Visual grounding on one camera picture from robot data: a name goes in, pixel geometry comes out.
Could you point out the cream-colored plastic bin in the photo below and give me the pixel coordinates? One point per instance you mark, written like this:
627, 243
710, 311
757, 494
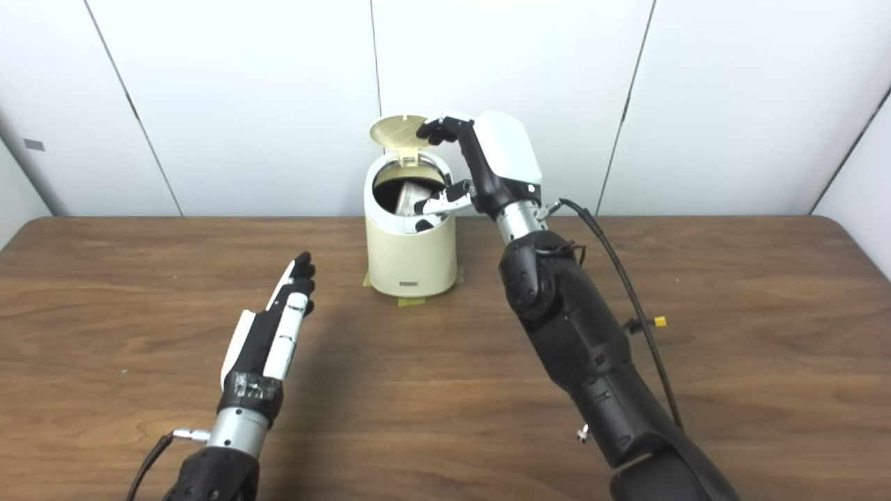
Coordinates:
411, 261

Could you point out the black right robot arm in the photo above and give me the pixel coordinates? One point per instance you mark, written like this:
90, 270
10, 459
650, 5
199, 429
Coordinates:
585, 348

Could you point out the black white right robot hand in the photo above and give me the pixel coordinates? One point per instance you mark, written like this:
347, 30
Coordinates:
505, 156

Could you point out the round cream bin lid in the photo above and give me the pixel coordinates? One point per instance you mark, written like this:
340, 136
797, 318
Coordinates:
395, 132

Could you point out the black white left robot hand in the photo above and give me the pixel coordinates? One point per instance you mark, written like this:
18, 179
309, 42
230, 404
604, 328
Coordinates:
254, 355

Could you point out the white green milk carton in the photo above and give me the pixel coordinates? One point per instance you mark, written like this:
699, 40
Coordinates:
409, 198

